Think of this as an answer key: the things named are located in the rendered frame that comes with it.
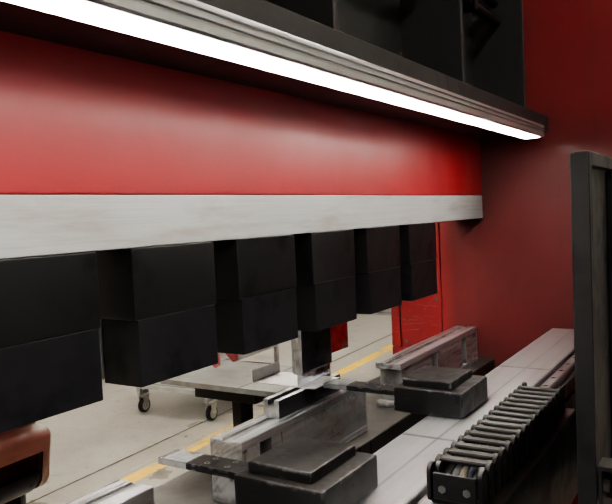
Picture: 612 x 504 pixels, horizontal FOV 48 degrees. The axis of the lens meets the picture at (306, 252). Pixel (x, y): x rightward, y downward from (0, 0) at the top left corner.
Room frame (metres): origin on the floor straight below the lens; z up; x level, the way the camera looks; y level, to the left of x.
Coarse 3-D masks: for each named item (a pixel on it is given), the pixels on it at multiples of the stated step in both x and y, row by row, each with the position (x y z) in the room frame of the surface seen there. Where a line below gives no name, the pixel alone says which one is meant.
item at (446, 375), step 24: (336, 384) 1.16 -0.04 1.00; (360, 384) 1.15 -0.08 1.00; (384, 384) 1.14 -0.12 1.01; (408, 384) 1.05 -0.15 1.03; (432, 384) 1.03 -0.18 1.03; (456, 384) 1.03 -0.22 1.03; (480, 384) 1.07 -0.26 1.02; (408, 408) 1.04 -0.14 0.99; (432, 408) 1.02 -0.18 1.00; (456, 408) 1.00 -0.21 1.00
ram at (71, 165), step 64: (0, 64) 0.67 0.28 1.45; (64, 64) 0.74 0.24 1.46; (128, 64) 0.82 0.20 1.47; (0, 128) 0.67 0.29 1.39; (64, 128) 0.73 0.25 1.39; (128, 128) 0.81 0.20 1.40; (192, 128) 0.91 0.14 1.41; (256, 128) 1.03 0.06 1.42; (320, 128) 1.18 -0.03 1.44; (384, 128) 1.39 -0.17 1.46; (0, 192) 0.67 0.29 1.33; (64, 192) 0.73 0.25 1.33; (128, 192) 0.81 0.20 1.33; (192, 192) 0.90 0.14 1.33; (256, 192) 1.02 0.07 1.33; (320, 192) 1.17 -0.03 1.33; (384, 192) 1.38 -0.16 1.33; (448, 192) 1.69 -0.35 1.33; (0, 256) 0.66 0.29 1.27
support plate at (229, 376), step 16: (208, 368) 1.35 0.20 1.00; (224, 368) 1.34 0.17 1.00; (240, 368) 1.34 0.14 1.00; (256, 368) 1.33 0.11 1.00; (176, 384) 1.26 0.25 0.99; (192, 384) 1.24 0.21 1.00; (208, 384) 1.22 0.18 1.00; (224, 384) 1.21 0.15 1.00; (240, 384) 1.21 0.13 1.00; (256, 384) 1.20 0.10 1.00
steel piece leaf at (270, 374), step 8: (264, 368) 1.25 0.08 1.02; (272, 368) 1.27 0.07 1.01; (256, 376) 1.22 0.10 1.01; (264, 376) 1.24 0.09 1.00; (272, 376) 1.25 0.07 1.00; (280, 376) 1.25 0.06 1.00; (288, 376) 1.24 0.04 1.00; (296, 376) 1.24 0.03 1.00; (272, 384) 1.19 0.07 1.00; (280, 384) 1.19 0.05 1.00; (288, 384) 1.18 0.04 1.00; (296, 384) 1.18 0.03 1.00
